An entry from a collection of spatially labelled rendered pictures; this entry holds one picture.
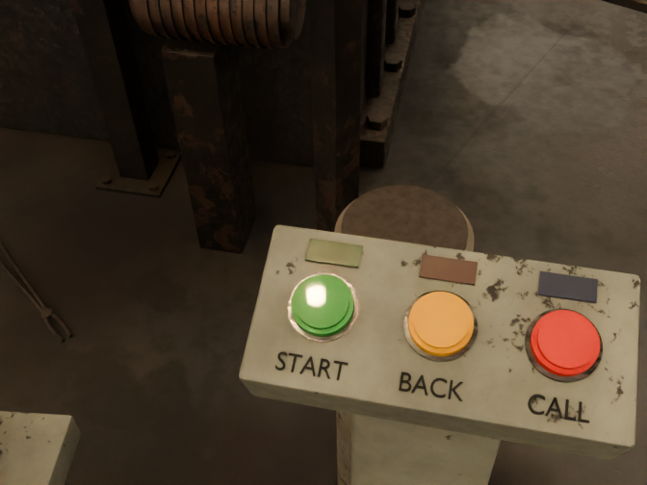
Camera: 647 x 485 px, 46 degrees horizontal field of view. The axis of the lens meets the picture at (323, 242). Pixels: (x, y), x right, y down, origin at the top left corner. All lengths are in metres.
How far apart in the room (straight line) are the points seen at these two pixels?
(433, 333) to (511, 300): 0.06
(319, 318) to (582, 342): 0.16
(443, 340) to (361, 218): 0.21
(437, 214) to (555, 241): 0.75
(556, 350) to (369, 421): 0.13
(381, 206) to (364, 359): 0.22
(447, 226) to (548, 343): 0.21
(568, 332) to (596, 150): 1.15
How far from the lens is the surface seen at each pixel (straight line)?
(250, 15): 1.01
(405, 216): 0.66
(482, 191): 1.47
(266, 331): 0.49
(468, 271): 0.49
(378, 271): 0.49
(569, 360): 0.48
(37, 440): 0.83
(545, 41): 1.92
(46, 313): 1.33
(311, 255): 0.50
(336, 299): 0.48
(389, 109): 1.53
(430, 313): 0.47
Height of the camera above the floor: 0.98
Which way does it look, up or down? 47 degrees down
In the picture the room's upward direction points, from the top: 2 degrees counter-clockwise
